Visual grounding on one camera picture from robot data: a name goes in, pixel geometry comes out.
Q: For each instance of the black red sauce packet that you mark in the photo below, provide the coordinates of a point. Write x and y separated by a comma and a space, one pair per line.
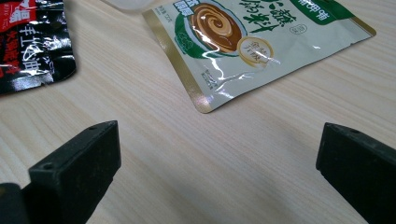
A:
37, 46

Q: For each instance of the green white sauce packet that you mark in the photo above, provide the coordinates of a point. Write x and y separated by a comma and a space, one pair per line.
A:
280, 59

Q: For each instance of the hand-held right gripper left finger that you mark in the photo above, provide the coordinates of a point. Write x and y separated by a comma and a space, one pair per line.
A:
77, 168

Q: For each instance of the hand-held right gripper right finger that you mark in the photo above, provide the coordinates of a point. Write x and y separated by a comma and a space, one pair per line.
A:
361, 174

